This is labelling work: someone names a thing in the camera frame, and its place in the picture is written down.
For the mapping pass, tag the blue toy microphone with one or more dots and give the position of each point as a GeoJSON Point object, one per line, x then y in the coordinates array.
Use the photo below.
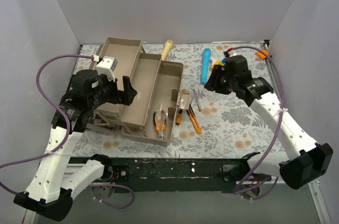
{"type": "Point", "coordinates": [205, 65]}

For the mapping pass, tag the orange utility knife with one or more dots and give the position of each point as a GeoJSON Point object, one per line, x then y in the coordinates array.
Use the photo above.
{"type": "Point", "coordinates": [194, 120]}

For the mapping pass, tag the floral table mat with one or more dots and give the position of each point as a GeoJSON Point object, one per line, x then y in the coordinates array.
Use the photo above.
{"type": "Point", "coordinates": [230, 129]}

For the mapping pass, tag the orange handled pliers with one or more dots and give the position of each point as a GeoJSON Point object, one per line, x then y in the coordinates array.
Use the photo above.
{"type": "Point", "coordinates": [160, 122]}

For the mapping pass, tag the orange tape measure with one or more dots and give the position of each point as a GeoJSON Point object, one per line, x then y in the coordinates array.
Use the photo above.
{"type": "Point", "coordinates": [262, 54]}

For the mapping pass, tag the taupe plastic tool box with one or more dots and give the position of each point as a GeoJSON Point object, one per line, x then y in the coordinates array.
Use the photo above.
{"type": "Point", "coordinates": [158, 86]}

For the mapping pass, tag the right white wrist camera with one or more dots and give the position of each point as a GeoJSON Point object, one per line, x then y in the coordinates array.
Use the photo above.
{"type": "Point", "coordinates": [229, 54]}

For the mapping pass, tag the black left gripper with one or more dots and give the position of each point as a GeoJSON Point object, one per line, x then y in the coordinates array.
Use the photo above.
{"type": "Point", "coordinates": [128, 92]}

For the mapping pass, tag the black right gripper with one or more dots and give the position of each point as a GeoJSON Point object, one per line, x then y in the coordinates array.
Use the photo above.
{"type": "Point", "coordinates": [217, 72]}

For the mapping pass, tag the yellow green toy block house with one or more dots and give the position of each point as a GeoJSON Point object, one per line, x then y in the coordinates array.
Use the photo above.
{"type": "Point", "coordinates": [215, 62]}

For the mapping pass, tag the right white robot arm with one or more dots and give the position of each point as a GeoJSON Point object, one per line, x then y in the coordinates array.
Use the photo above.
{"type": "Point", "coordinates": [307, 159]}

